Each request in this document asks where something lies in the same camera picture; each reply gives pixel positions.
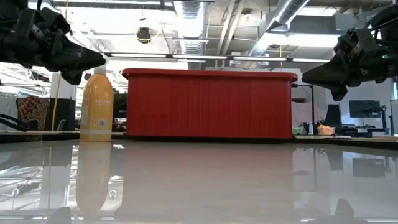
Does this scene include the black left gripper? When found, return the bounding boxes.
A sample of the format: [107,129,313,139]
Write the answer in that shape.
[0,7,107,86]

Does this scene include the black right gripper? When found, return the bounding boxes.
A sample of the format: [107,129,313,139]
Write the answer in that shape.
[301,27,398,102]

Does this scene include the red plastic laundry basket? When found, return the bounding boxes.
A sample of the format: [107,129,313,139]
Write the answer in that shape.
[121,68,299,140]

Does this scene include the black framed board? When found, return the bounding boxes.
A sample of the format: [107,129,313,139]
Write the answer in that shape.
[291,83,315,131]

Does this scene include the black computer monitor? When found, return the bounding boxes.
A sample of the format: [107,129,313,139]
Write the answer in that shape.
[348,100,381,119]
[324,103,342,127]

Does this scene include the orange spray bottle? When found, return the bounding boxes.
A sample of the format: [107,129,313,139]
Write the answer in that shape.
[79,64,115,143]

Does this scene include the black floor cabinet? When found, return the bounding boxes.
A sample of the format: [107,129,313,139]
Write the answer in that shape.
[45,98,76,131]

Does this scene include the orange cloth bundle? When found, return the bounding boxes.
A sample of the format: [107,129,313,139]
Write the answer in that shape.
[317,124,336,136]

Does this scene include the red patterned fabric chair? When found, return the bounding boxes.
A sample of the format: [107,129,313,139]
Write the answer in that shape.
[16,96,50,131]

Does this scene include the long ceiling light strip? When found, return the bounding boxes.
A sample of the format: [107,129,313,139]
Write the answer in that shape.
[104,52,331,63]

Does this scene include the yellow hanging cable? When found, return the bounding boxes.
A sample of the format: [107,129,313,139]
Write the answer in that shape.
[50,0,70,132]

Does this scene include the black ceiling dome camera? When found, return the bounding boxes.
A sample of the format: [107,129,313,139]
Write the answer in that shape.
[136,27,152,45]

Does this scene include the silver ventilation duct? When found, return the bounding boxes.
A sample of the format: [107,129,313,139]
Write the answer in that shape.
[247,0,312,58]

